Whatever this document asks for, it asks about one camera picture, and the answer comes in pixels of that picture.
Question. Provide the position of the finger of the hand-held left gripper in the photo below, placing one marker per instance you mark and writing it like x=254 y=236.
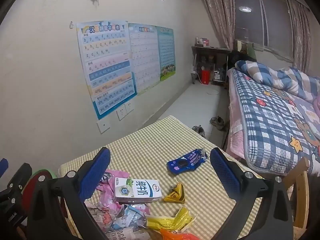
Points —
x=3 y=165
x=15 y=180

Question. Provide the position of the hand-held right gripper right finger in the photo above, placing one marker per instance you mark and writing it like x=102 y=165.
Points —
x=225 y=175

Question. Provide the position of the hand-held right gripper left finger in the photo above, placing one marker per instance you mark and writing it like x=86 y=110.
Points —
x=96 y=175

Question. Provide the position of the pink plastic wrapper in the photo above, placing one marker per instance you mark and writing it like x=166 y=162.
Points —
x=108 y=195

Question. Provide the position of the red bin with green rim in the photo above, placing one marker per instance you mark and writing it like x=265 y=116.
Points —
x=41 y=173

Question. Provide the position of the blue snack wrapper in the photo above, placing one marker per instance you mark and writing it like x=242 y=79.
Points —
x=185 y=162

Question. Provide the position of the small yellow snack wrapper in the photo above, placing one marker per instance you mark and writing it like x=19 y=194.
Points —
x=176 y=195

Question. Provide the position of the orange plastic wrapper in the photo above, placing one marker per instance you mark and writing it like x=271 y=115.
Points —
x=175 y=236

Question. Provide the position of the crumpled newspaper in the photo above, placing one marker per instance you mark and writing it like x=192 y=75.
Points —
x=100 y=217

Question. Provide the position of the white milk carton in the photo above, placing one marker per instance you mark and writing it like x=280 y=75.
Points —
x=140 y=190

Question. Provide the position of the grey shoe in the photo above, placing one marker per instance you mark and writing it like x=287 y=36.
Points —
x=198 y=131
x=217 y=123

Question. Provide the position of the light blue wrapper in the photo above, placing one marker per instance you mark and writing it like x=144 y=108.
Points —
x=130 y=216

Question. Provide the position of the white printed packet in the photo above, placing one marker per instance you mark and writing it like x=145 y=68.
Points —
x=127 y=235

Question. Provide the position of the yellow checkered table cloth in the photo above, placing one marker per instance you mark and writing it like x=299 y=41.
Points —
x=155 y=140

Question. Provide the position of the long yellow wrapper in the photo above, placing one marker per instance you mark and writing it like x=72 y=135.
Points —
x=172 y=221

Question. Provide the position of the blue checked printed bedsheet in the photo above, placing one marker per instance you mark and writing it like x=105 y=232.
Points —
x=270 y=120

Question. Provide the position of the wooden chair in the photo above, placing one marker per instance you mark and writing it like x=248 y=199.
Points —
x=301 y=192

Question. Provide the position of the red bag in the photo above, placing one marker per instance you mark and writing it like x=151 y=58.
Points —
x=205 y=77

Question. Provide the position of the blue white checked quilt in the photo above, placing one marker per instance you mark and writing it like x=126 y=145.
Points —
x=275 y=76

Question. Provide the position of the pink pillow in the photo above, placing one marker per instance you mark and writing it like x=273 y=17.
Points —
x=317 y=108

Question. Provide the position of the black cloth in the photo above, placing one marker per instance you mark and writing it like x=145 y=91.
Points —
x=241 y=56

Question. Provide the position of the dark desk shelf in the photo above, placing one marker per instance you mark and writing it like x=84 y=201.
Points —
x=210 y=51

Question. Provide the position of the small red white box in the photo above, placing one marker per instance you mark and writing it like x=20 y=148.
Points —
x=205 y=42

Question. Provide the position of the pink patterned curtain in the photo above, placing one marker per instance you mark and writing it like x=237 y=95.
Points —
x=301 y=35
x=220 y=12

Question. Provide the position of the window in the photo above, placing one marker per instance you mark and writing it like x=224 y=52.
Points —
x=272 y=22

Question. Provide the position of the white blank wall plate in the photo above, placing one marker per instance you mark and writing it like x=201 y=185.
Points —
x=103 y=127

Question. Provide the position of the white wall socket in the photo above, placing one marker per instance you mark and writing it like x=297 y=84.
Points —
x=129 y=107
x=121 y=113

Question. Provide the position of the rainbow letter wall poster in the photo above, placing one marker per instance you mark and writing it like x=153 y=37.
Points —
x=107 y=62

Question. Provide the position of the pale grid wall poster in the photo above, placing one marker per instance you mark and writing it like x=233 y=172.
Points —
x=145 y=55

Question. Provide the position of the green blue wall poster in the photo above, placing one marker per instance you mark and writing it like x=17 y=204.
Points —
x=166 y=52

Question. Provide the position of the small wall hook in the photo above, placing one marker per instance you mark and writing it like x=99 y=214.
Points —
x=71 y=25

